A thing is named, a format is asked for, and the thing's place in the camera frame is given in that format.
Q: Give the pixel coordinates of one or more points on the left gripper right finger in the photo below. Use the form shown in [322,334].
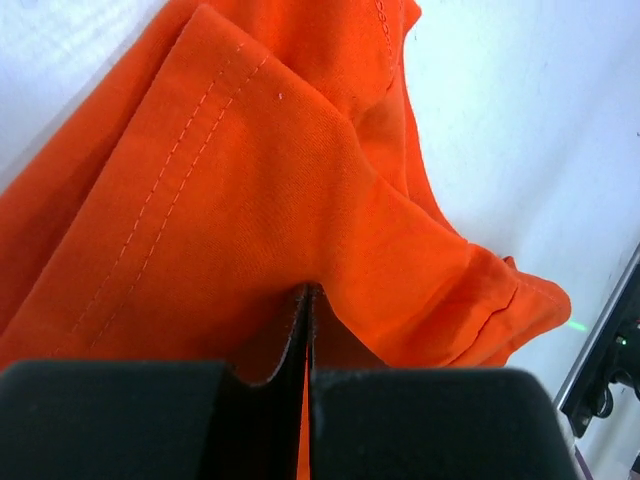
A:
[370,421]

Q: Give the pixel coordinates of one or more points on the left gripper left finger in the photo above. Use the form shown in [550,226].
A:
[159,420]

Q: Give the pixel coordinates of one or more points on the orange t shirt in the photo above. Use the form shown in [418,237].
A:
[238,151]

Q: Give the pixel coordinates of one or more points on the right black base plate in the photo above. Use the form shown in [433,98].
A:
[613,359]

